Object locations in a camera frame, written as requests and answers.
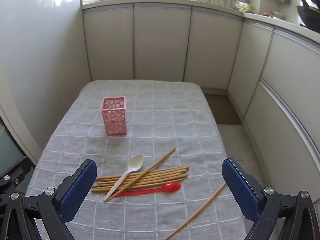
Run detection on wooden chopstick apart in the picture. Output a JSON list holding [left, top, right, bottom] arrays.
[[164, 181, 226, 240]]

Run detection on wooden chopstick crossing pile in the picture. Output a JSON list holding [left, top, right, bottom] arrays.
[[108, 147, 176, 200]]

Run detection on white plastic spoon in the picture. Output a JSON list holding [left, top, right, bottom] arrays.
[[103, 154, 144, 202]]

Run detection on red plastic spoon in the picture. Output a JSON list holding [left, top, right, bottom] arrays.
[[118, 181, 181, 197]]

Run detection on white kitchen cabinets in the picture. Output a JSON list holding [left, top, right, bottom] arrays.
[[80, 0, 319, 204]]

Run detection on black device at left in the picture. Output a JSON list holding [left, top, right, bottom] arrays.
[[1, 121, 33, 239]]

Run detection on grey checked tablecloth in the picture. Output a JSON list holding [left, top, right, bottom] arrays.
[[24, 80, 249, 240]]

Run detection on pink perforated utensil holder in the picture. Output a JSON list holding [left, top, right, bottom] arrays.
[[100, 96, 127, 135]]

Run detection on black wok pan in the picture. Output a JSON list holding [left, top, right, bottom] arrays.
[[297, 0, 319, 33]]

